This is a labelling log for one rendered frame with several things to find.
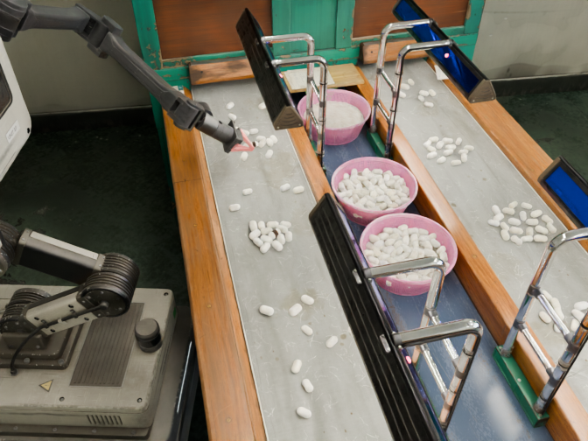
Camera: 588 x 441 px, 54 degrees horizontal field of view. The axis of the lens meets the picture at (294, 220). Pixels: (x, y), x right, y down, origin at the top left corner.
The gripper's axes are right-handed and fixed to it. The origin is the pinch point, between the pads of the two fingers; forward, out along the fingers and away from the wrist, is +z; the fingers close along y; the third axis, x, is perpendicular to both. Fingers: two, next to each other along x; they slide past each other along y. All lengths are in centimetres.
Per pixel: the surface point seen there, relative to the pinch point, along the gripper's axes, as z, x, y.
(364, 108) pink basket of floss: 40, -25, 25
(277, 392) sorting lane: -1, 13, -82
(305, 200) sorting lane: 15.1, -2.3, -20.0
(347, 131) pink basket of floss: 32.4, -18.1, 12.0
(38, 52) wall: -45, 80, 155
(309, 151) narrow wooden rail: 18.2, -8.6, 0.9
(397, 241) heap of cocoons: 32, -15, -42
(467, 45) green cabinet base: 79, -65, 54
